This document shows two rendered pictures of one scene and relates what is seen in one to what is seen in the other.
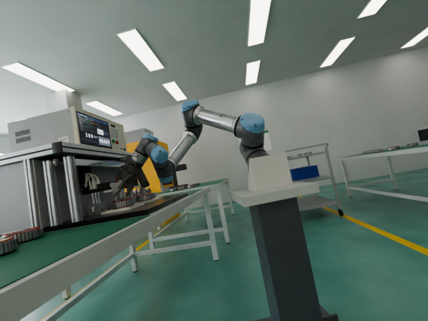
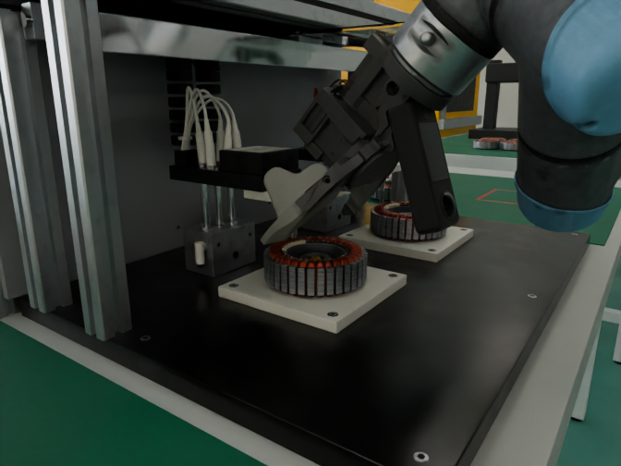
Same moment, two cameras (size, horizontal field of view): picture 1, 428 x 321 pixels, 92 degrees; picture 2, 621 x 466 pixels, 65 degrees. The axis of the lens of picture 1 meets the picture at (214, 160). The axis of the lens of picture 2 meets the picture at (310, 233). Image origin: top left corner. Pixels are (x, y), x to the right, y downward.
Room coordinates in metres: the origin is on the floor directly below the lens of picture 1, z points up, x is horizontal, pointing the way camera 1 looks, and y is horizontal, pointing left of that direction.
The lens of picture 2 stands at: (0.62, 0.26, 0.98)
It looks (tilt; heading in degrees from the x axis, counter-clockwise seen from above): 16 degrees down; 29
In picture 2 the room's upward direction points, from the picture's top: straight up
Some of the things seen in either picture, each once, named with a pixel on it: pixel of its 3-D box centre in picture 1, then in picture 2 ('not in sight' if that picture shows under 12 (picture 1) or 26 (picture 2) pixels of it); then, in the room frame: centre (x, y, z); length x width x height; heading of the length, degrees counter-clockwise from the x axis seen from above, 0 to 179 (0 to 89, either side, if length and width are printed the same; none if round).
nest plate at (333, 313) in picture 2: (123, 207); (315, 285); (1.07, 0.50, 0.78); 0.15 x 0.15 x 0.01; 83
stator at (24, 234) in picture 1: (23, 235); not in sight; (0.74, 0.71, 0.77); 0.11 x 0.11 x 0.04
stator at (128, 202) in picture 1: (123, 203); (315, 263); (1.07, 0.50, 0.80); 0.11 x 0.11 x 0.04
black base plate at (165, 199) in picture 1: (134, 207); (358, 266); (1.19, 0.50, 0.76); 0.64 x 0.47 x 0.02; 173
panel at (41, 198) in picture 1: (91, 186); (222, 136); (1.21, 0.73, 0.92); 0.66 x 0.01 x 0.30; 173
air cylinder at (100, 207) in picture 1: (97, 208); (221, 244); (1.08, 0.64, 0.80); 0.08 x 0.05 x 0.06; 173
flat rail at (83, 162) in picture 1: (113, 164); (305, 55); (1.20, 0.58, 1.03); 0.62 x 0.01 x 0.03; 173
